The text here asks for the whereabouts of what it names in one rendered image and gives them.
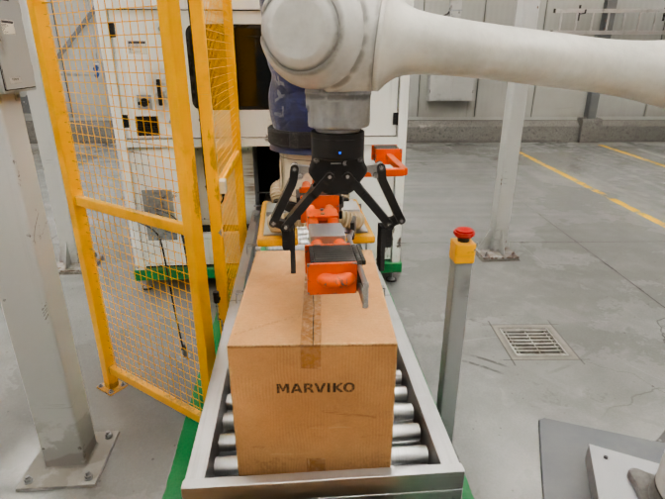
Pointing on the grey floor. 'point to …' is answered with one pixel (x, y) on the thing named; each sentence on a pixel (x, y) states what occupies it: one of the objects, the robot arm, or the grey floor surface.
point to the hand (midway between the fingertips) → (336, 261)
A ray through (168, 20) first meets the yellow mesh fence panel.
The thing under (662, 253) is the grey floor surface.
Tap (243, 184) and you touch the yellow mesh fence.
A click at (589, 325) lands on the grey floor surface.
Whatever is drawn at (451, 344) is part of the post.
